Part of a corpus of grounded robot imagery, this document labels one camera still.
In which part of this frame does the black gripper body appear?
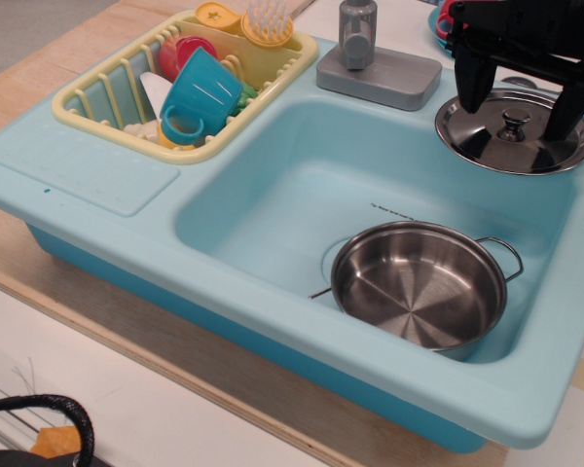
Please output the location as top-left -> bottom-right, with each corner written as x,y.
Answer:
448,1 -> 584,88

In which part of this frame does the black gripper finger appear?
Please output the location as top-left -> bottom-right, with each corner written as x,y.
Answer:
544,82 -> 584,141
455,42 -> 497,114

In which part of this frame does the stainless steel pot lid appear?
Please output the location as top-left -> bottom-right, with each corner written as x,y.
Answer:
435,88 -> 584,175

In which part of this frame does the teal plastic plate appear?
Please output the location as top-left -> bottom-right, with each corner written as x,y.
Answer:
427,6 -> 452,56

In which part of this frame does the pink plastic cup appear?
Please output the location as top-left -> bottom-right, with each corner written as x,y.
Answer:
434,0 -> 456,40

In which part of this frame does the grey toy faucet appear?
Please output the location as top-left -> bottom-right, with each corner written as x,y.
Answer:
316,1 -> 443,111

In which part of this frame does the yellow dish brush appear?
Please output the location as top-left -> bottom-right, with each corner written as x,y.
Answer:
240,0 -> 294,49

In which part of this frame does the green plastic item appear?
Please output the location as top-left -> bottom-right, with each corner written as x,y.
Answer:
231,83 -> 259,117

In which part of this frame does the yellow star soap bottle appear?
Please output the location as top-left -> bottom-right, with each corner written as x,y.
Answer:
195,1 -> 241,32

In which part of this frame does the blue plastic cup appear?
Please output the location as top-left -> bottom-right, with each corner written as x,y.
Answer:
160,49 -> 242,144

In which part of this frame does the light blue toy sink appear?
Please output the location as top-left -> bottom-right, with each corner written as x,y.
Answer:
0,69 -> 584,452

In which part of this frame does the yellow dish rack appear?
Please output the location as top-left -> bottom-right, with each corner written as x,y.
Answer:
51,10 -> 319,164

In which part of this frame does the red plastic cup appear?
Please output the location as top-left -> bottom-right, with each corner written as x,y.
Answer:
159,35 -> 218,82

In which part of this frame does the yellow plastic cup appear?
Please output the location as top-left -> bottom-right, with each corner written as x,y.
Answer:
158,118 -> 200,151

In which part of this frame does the white plastic plate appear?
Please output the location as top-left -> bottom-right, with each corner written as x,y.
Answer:
139,72 -> 173,119

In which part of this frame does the orange tape piece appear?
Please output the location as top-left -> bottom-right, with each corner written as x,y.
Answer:
30,426 -> 81,459

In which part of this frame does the black braided cable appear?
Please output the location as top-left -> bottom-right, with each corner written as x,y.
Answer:
0,394 -> 95,467

